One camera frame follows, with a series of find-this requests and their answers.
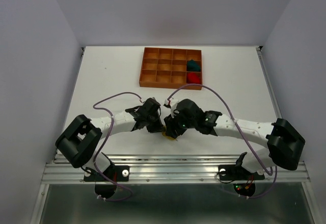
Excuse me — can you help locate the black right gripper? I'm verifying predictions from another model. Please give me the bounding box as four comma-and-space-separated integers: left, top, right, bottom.
164, 108, 197, 138

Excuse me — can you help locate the yellow sock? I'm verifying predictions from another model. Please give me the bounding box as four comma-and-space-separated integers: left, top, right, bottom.
162, 126, 178, 141

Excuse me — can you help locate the red sock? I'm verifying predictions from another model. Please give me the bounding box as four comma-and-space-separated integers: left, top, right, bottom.
186, 72, 201, 84

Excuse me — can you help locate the orange compartment tray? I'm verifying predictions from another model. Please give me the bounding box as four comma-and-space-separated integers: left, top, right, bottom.
139, 47, 203, 90

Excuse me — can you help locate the dark green sock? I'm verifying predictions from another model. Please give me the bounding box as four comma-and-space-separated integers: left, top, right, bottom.
186, 60, 201, 72

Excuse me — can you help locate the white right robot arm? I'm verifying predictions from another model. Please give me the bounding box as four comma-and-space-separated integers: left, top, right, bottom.
164, 98, 305, 178

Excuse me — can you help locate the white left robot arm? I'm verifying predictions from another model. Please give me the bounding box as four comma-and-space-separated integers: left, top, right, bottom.
55, 98, 163, 180

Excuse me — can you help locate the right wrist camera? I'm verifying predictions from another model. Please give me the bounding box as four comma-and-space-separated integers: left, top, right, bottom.
164, 98, 179, 118

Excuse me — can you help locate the aluminium mounting rail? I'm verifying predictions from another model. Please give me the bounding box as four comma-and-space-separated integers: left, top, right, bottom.
42, 154, 312, 184

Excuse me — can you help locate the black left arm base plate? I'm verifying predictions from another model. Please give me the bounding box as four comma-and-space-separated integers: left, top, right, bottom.
83, 165, 130, 182

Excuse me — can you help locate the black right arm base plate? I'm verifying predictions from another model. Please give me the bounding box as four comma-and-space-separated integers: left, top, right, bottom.
216, 164, 265, 182

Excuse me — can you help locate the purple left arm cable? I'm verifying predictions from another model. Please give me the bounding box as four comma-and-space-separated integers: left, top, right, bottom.
93, 91, 146, 202

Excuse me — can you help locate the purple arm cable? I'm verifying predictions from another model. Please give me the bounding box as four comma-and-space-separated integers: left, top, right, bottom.
93, 91, 146, 202
165, 83, 278, 200

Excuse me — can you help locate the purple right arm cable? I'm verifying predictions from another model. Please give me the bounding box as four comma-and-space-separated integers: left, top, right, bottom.
165, 83, 278, 200

